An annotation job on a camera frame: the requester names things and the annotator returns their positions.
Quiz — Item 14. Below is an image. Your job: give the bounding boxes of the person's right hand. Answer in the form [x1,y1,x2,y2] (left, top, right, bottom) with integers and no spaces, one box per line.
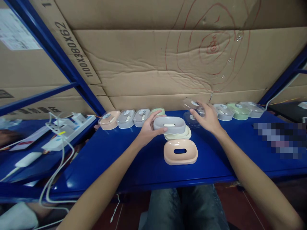
[191,103,226,135]

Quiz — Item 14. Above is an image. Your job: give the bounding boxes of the large brown cardboard sheet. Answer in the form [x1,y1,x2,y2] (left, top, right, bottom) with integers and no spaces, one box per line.
[28,0,307,115]

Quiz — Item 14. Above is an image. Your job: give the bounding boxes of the person's left hand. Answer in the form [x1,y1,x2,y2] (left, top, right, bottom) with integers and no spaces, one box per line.
[137,111,169,147]

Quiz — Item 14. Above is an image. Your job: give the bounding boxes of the blue metal shelf frame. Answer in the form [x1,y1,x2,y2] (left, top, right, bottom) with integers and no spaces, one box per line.
[258,47,307,106]
[0,0,106,117]

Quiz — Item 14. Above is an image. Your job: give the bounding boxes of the cardboard box with white label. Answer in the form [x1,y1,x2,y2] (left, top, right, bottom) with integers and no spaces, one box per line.
[0,0,96,120]

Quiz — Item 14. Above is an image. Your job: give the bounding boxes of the white oblong device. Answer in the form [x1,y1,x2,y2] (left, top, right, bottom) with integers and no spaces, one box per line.
[15,152,43,168]

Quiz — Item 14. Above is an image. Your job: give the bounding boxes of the white charger plug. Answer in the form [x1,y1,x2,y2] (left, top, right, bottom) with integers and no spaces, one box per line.
[71,113,87,124]

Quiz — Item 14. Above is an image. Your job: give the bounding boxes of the person's legs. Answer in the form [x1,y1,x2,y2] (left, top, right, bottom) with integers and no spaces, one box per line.
[138,184,230,230]

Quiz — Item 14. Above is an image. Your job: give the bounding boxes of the thick white cable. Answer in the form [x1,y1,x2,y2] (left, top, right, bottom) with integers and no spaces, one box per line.
[38,112,75,217]

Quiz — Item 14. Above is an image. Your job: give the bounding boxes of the white and red booklet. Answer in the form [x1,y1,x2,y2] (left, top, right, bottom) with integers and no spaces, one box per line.
[9,125,51,152]

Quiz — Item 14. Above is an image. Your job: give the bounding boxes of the pink open soap dish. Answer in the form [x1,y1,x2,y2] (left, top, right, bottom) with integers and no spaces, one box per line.
[163,139,199,166]

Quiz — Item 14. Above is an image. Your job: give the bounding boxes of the grey soap dish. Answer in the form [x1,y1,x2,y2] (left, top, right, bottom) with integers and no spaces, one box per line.
[153,116,186,135]

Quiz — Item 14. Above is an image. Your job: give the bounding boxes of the thin white cable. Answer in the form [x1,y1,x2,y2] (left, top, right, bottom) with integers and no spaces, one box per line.
[110,193,121,223]

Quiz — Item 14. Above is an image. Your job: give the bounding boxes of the white cloth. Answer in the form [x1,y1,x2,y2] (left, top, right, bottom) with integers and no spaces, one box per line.
[0,203,39,230]

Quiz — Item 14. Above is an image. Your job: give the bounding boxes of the white power strip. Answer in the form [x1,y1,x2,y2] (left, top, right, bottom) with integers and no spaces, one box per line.
[45,115,97,136]

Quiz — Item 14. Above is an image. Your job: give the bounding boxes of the pink lidded soap box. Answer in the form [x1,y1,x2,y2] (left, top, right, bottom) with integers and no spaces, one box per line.
[98,110,121,131]

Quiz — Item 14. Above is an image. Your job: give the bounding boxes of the grey lidded soap box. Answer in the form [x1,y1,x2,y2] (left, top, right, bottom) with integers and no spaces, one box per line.
[213,103,233,121]
[133,109,152,128]
[240,101,266,118]
[117,109,136,129]

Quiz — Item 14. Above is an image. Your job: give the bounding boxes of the cream open soap dish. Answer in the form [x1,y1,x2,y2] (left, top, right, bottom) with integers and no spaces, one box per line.
[164,125,192,142]

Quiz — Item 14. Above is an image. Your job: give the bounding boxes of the small white box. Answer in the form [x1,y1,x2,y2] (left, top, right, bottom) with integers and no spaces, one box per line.
[41,137,65,152]

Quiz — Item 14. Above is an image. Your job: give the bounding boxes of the green lidded soap box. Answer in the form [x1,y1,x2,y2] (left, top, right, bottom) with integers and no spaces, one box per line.
[226,103,250,120]
[150,107,166,118]

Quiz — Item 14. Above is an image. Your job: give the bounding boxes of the white wall cable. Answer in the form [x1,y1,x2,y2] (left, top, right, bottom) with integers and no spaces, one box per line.
[264,71,307,106]

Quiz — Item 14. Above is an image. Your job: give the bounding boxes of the clear plastic lid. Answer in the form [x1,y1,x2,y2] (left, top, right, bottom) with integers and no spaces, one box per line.
[182,97,208,116]

